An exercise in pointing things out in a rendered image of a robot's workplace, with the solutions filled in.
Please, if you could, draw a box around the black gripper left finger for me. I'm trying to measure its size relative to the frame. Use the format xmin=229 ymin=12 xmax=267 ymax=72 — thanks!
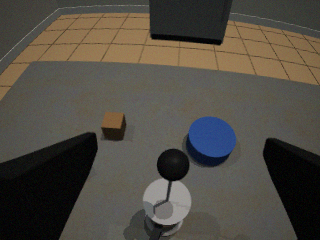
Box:
xmin=0 ymin=132 xmax=97 ymax=240

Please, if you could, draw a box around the blue short cylinder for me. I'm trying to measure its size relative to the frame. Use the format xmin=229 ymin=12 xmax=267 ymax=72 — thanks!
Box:
xmin=187 ymin=116 xmax=236 ymax=165

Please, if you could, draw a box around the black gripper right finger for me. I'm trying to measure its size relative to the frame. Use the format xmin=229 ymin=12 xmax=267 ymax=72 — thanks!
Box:
xmin=263 ymin=139 xmax=320 ymax=240

